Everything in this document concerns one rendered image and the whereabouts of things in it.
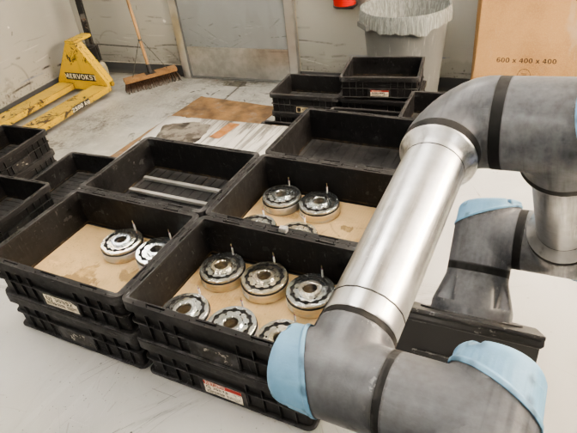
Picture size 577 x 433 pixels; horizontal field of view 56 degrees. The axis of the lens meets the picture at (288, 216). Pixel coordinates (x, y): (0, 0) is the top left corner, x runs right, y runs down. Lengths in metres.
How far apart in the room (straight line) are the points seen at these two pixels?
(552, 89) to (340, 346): 0.39
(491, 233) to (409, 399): 0.66
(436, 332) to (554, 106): 0.48
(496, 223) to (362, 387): 0.67
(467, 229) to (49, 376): 0.95
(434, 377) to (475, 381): 0.03
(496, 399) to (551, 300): 0.96
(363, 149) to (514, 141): 1.02
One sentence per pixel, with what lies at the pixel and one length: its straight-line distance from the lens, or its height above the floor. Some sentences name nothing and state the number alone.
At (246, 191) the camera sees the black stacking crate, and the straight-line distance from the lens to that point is 1.41.
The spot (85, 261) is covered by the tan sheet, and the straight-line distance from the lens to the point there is 1.42.
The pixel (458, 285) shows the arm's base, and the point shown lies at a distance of 1.06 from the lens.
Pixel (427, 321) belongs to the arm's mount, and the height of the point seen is 0.92.
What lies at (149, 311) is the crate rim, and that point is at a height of 0.93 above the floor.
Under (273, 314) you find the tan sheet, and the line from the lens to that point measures 1.13.
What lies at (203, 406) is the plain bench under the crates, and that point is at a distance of 1.18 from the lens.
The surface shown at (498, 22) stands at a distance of 3.77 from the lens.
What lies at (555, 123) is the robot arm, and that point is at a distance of 0.67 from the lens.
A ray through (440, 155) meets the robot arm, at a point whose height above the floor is 1.32.
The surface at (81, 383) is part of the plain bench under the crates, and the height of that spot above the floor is 0.70.
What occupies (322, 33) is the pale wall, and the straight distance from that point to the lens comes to 4.24.
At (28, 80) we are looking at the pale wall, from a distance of 5.08.
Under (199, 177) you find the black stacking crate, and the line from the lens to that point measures 1.63.
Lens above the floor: 1.63
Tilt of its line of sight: 35 degrees down
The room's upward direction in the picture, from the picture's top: 7 degrees counter-clockwise
